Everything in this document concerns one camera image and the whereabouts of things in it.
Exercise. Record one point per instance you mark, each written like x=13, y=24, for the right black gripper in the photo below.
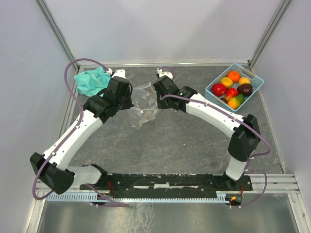
x=160, y=105

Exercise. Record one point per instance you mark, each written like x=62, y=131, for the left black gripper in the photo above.
x=129, y=103

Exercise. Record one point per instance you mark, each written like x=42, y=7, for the clear dotted zip bag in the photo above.
x=144, y=99

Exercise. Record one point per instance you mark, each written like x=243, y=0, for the red apple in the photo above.
x=218, y=89

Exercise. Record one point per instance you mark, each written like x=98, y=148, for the green orange mango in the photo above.
x=236, y=101

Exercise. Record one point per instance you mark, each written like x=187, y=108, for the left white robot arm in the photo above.
x=52, y=167

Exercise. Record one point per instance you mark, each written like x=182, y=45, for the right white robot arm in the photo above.
x=242, y=131

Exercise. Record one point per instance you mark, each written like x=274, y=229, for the teal crumpled cloth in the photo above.
x=90, y=82

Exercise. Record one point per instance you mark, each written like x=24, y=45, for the yellow orange fruit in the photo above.
x=227, y=82

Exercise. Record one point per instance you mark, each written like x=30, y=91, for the red strawberry pear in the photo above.
x=230, y=93

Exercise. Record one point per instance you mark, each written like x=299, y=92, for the orange tangerine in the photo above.
x=234, y=76

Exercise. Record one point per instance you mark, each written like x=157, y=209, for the dark purple avocado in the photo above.
x=246, y=89

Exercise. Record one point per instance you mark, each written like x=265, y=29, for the light blue plastic basket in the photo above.
x=233, y=87

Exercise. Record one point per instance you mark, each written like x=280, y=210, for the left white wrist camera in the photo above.
x=117, y=73

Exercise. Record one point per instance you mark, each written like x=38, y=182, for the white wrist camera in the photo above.
x=161, y=73
x=117, y=73

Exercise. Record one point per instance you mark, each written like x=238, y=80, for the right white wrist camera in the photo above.
x=161, y=73

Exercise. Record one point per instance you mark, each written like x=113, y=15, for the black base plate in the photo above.
x=162, y=193

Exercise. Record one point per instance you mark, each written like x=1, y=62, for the light blue cable duct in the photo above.
x=94, y=197

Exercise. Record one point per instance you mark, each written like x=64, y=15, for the aluminium frame rail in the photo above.
x=279, y=182

